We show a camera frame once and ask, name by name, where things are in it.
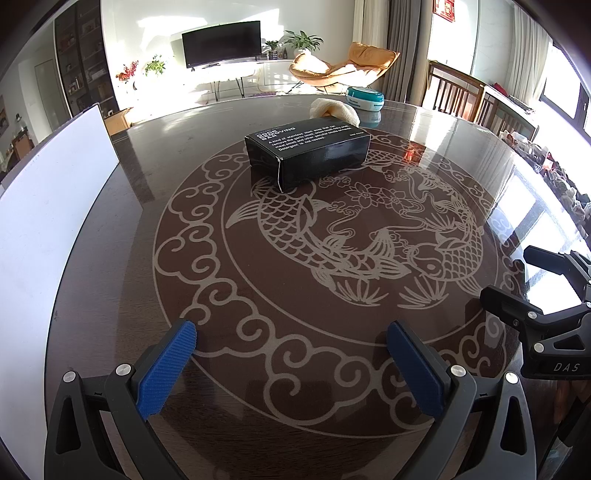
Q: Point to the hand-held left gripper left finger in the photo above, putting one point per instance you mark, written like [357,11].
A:
[168,364]

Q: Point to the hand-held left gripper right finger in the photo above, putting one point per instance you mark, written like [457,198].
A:
[418,369]

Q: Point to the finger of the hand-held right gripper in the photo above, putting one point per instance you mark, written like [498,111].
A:
[512,305]
[554,259]

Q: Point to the white board panel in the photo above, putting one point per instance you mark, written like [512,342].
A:
[46,221]

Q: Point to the cluttered side shelf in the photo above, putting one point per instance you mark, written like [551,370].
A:
[554,175]

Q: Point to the black cardboard box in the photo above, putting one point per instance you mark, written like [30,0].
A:
[304,152]

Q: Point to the brown cardboard box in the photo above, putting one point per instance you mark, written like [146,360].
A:
[119,121]

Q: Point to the teal round tin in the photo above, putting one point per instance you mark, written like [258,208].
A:
[364,98]

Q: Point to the grey curtain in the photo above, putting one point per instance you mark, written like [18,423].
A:
[406,50]

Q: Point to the small white knit glove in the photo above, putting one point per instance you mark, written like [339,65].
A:
[334,110]

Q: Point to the orange lounge chair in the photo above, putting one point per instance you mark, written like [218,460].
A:
[344,69]

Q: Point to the red flower arrangement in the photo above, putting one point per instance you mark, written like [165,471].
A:
[127,74]

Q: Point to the white tv stand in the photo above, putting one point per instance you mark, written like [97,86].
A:
[244,78]

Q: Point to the cream curtain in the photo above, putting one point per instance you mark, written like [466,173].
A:
[373,23]

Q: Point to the trailing green potted plant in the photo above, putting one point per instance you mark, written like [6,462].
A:
[154,67]

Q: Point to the dark display cabinet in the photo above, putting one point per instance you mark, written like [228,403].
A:
[85,60]

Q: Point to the black television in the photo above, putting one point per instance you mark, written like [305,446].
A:
[221,44]

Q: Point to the large green potted plant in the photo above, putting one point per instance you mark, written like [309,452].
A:
[302,42]

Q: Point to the small green potted plant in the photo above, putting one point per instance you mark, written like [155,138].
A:
[271,48]

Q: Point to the red wall hanging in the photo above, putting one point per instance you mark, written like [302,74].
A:
[444,9]

